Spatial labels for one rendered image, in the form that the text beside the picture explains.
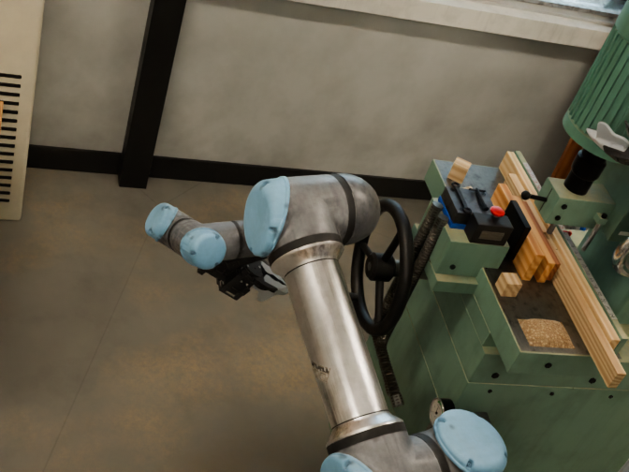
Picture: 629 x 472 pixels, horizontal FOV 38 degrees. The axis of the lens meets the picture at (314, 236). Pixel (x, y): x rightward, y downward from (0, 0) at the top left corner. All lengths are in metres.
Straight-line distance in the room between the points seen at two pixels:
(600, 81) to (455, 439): 0.77
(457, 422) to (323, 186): 0.40
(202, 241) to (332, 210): 0.39
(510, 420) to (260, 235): 0.91
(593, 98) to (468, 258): 0.39
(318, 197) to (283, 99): 1.85
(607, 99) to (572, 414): 0.73
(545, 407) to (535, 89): 1.72
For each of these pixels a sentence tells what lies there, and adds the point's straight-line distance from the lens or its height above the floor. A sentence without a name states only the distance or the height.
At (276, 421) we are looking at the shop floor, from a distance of 2.63.
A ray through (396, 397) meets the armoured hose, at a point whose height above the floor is 0.58.
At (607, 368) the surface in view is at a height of 0.92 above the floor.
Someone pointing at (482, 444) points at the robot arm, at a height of 1.05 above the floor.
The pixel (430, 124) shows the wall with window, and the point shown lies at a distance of 3.45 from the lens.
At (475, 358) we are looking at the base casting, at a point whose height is 0.76.
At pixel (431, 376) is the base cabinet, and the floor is 0.59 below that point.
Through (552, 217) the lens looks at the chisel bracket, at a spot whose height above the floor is 1.02.
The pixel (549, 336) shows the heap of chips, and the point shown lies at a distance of 1.80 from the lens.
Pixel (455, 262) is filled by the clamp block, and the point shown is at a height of 0.91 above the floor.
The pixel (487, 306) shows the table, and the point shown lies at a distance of 1.86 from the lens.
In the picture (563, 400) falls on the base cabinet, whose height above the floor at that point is 0.67.
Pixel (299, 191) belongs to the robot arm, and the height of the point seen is 1.20.
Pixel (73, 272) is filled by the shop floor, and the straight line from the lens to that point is 2.88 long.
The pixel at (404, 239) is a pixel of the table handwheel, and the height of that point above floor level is 0.94.
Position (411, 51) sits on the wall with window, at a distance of 3.24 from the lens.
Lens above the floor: 1.98
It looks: 37 degrees down
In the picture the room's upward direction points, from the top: 21 degrees clockwise
